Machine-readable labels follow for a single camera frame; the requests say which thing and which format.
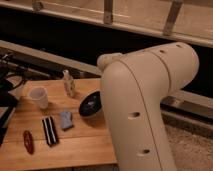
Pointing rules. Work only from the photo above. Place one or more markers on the black ceramic bowl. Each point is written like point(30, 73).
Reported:
point(90, 105)

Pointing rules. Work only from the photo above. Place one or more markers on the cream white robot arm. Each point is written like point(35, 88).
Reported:
point(132, 87)

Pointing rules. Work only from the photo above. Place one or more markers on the small clear glass bottle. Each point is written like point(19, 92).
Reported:
point(69, 84)

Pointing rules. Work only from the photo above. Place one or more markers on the blue folded cloth piece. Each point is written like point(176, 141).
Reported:
point(66, 120)

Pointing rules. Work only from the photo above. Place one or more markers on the translucent white plastic cup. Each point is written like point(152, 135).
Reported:
point(39, 96)

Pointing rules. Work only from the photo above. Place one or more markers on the black white striped block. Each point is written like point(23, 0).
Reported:
point(50, 131)

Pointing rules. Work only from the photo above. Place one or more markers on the black equipment at left edge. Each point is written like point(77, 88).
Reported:
point(9, 80)

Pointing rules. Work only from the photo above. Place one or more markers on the dark red ring toy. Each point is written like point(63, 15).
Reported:
point(28, 142)

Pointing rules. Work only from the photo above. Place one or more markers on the metal railing frame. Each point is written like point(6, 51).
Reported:
point(183, 20)

